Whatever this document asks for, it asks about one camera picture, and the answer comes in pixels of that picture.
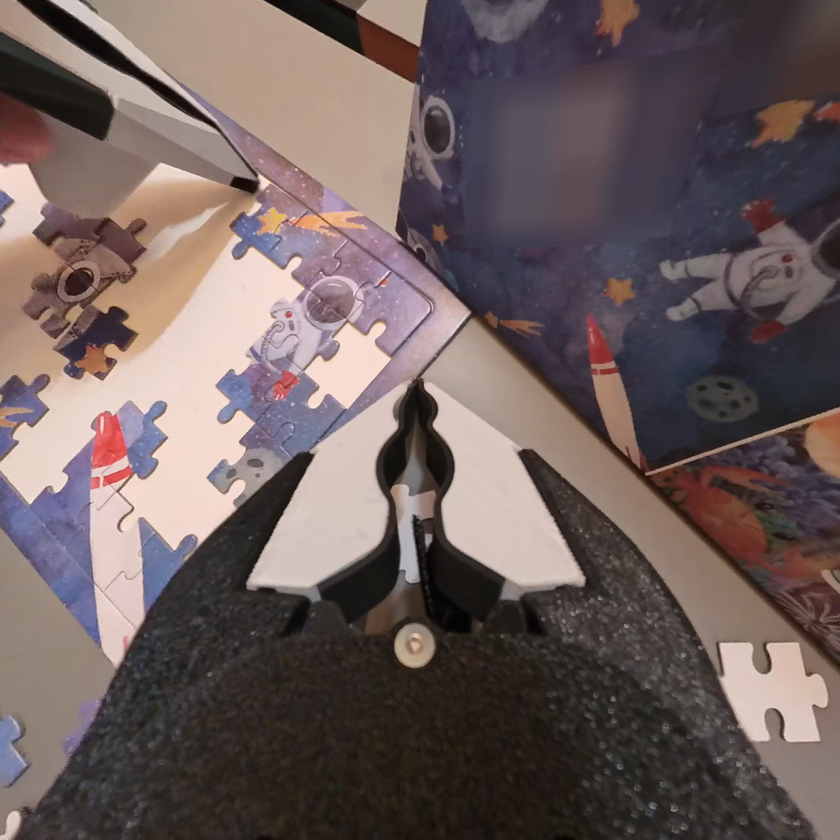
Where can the pile of loose puzzle pieces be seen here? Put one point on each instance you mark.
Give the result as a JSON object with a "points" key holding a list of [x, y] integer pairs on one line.
{"points": [[13, 748]]}

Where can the joined satellite puzzle pieces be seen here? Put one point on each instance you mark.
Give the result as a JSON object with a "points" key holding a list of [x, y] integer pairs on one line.
{"points": [[79, 282]]}

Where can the printed puzzle box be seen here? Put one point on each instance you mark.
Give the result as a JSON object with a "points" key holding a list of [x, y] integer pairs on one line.
{"points": [[656, 367]]}

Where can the white-backed puzzle piece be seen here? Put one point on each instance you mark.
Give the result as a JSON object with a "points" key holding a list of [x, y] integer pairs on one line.
{"points": [[768, 689], [413, 505]]}

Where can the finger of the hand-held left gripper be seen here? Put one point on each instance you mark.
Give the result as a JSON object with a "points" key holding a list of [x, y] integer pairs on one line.
{"points": [[177, 141], [124, 47]]}

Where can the grey desk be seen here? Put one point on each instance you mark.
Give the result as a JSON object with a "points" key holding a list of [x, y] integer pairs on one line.
{"points": [[341, 144]]}

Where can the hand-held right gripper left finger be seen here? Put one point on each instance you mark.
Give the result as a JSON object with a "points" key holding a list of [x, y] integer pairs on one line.
{"points": [[328, 525]]}

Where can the comet print puzzle piece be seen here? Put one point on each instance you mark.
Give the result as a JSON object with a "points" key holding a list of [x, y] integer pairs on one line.
{"points": [[23, 420]]}

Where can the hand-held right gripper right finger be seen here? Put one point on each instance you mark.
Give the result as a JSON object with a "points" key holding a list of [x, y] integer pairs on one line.
{"points": [[505, 525]]}

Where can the space puzzle board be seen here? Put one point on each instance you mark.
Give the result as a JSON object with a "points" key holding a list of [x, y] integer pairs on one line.
{"points": [[197, 367]]}

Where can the person's left hand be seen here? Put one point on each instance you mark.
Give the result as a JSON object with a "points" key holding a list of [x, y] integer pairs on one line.
{"points": [[23, 134]]}

